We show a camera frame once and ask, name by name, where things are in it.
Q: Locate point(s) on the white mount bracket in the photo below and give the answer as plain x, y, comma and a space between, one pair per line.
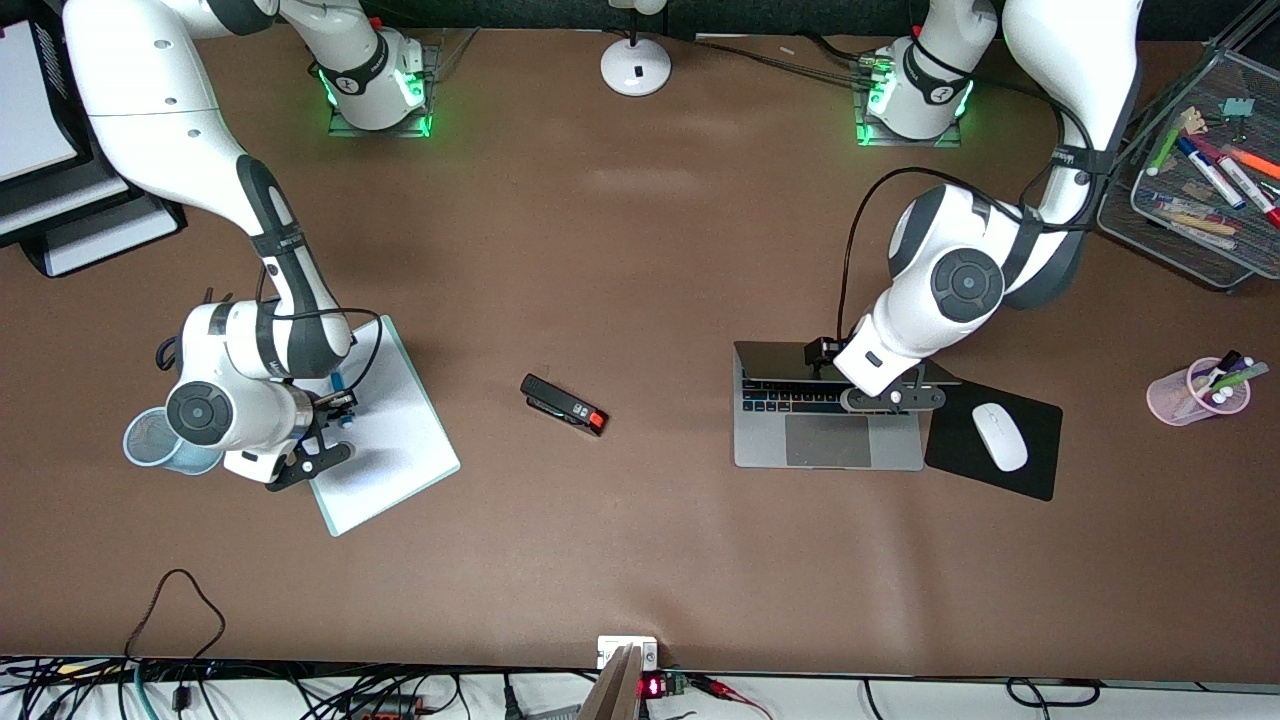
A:
610, 648

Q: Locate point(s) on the black scissors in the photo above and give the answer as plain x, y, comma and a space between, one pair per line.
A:
163, 355

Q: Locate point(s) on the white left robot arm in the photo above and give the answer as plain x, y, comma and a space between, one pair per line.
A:
965, 283

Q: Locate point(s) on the red clip leads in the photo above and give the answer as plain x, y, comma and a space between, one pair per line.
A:
730, 690

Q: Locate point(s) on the pink translucent pen cup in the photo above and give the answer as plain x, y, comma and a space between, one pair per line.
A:
1172, 398

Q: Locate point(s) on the black mouse pad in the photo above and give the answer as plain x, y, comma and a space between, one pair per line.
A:
950, 450

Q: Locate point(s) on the white computer mouse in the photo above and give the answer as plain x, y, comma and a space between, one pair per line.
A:
1000, 437

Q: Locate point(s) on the black stacked letter tray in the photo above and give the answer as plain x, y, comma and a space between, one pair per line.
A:
30, 255

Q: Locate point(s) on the light blue mesh pen cup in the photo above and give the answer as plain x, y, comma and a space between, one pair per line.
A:
145, 450

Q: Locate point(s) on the silver laptop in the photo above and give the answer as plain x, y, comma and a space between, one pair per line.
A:
828, 440

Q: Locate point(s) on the teal binder clip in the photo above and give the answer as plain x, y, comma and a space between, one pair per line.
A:
1238, 108

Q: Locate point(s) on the blue marker with white end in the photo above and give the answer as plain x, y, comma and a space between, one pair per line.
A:
338, 382

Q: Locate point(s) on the aluminium camera mount post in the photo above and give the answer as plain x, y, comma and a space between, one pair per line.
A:
615, 690

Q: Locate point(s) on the red LED display module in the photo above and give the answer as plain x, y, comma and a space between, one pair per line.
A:
655, 687

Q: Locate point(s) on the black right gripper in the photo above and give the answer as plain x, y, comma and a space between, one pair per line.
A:
334, 403

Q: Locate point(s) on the yellow orange pen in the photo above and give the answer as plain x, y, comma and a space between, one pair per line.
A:
1200, 222

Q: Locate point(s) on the black mesh desk organizer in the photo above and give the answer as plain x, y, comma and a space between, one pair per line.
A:
1235, 255

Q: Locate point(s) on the white blank paper sheet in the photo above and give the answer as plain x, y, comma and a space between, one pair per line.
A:
400, 450

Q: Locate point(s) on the green marker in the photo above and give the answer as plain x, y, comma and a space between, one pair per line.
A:
1170, 148

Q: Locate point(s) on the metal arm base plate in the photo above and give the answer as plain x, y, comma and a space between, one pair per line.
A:
400, 130
870, 140

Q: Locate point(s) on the mint green clipboard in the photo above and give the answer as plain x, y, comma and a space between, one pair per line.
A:
330, 527

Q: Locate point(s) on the white round stand base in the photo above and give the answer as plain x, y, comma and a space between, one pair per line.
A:
636, 68

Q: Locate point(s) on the orange highlighter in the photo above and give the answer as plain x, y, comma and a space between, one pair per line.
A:
1255, 162

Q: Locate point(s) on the black orange power plug strip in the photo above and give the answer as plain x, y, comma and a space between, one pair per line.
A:
385, 708

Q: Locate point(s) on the black capped marker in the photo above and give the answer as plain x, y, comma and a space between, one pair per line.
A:
1228, 360

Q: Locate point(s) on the black stapler with orange tip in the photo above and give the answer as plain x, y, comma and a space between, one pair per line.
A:
560, 402

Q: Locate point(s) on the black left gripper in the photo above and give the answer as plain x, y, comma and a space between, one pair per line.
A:
822, 352

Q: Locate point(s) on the purple pen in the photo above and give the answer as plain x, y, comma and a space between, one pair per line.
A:
1208, 378

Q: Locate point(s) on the white marker with blue cap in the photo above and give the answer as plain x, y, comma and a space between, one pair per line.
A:
1212, 175

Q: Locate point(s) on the green highlighter pen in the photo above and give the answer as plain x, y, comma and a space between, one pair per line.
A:
1245, 376

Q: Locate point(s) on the white marker with red cap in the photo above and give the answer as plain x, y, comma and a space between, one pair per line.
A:
1248, 190

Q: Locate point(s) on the white paper sheets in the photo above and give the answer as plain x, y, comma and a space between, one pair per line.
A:
30, 110
100, 245
60, 200

